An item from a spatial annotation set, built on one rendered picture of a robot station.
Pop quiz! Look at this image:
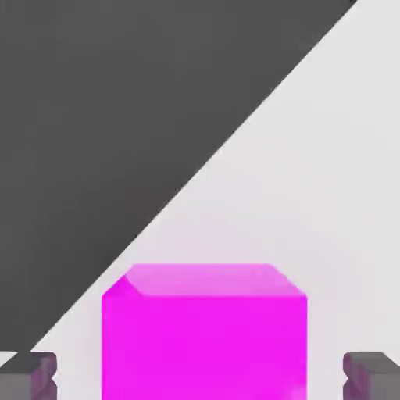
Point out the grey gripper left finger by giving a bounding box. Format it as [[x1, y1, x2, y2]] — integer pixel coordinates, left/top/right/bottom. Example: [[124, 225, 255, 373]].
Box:
[[0, 350, 59, 400]]

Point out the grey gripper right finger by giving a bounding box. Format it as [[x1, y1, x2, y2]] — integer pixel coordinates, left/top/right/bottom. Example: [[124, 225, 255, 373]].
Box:
[[342, 350, 400, 400]]

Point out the small magenta cube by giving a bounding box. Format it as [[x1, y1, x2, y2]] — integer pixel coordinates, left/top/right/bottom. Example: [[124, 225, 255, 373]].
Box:
[[101, 262, 309, 400]]

